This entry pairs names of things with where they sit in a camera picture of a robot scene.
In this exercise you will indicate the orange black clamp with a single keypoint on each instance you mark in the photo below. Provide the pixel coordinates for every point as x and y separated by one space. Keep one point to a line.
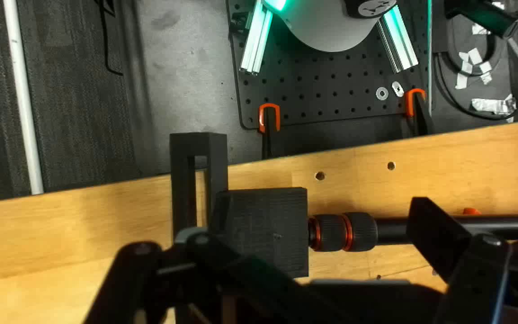
413 96
268 110

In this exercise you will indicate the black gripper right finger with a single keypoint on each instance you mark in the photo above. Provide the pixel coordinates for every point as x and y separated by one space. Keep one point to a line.
480 276

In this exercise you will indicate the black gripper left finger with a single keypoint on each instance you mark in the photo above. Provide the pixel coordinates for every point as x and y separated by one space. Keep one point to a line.
223 281

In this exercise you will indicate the small white metal link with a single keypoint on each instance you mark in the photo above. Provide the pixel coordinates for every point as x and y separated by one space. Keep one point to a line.
397 89

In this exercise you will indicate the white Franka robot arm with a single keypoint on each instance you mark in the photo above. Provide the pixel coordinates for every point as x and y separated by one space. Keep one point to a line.
331 27

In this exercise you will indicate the black plate with white tape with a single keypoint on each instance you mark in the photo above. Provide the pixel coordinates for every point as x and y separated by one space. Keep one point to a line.
449 78

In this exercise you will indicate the black perforated mounting board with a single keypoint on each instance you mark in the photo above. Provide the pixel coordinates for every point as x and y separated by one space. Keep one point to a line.
323 83

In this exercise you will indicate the aluminium extrusion bar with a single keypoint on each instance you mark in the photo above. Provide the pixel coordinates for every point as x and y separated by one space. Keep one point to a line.
257 38
399 38

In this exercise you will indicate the small metal washer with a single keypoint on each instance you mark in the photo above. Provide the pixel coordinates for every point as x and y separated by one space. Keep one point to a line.
381 94

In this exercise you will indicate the white floor strip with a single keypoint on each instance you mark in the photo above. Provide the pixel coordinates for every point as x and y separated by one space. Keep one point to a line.
23 101

